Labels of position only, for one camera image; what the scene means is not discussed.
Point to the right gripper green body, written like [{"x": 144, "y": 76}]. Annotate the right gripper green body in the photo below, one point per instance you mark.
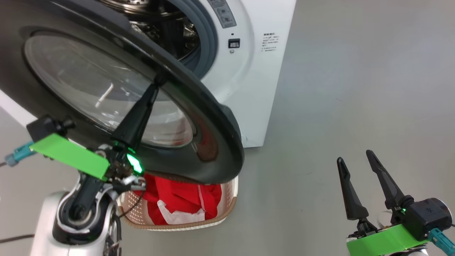
[{"x": 380, "y": 243}]

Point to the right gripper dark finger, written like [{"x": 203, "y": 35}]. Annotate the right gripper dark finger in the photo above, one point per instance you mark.
[
  {"x": 389, "y": 192},
  {"x": 353, "y": 206}
]

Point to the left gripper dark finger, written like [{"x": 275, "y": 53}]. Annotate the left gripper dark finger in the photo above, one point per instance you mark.
[
  {"x": 126, "y": 129},
  {"x": 140, "y": 131}
]

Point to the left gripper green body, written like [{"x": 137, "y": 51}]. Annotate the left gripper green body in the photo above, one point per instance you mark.
[{"x": 71, "y": 154}]

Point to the black round glass washer door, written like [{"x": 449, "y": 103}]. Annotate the black round glass washer door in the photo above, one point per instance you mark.
[{"x": 213, "y": 142}]

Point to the red and white garment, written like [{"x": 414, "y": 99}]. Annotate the red and white garment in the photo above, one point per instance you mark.
[{"x": 177, "y": 195}]

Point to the steel washer drum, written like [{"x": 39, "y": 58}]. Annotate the steel washer drum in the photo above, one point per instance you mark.
[{"x": 170, "y": 32}]

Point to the cream basket with brown rim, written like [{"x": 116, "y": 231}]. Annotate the cream basket with brown rim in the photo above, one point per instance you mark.
[{"x": 227, "y": 202}]

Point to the white front-load washing machine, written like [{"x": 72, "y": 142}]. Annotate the white front-load washing machine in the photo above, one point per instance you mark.
[{"x": 256, "y": 89}]

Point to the black door latch slot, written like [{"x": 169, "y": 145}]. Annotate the black door latch slot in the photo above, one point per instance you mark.
[{"x": 234, "y": 43}]

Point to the round white filter cover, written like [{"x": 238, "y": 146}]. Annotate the round white filter cover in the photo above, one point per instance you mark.
[{"x": 244, "y": 138}]

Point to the grey warning label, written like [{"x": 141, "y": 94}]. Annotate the grey warning label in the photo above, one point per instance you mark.
[{"x": 224, "y": 14}]

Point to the small printed text label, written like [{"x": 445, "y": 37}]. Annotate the small printed text label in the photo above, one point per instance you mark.
[{"x": 271, "y": 42}]

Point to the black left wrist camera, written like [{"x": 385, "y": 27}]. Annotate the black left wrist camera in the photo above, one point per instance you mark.
[{"x": 41, "y": 126}]

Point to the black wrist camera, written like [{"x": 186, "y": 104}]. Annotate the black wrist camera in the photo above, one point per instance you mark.
[
  {"x": 41, "y": 126},
  {"x": 430, "y": 217}
]

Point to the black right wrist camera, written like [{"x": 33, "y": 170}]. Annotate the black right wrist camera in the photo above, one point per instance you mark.
[{"x": 430, "y": 217}]

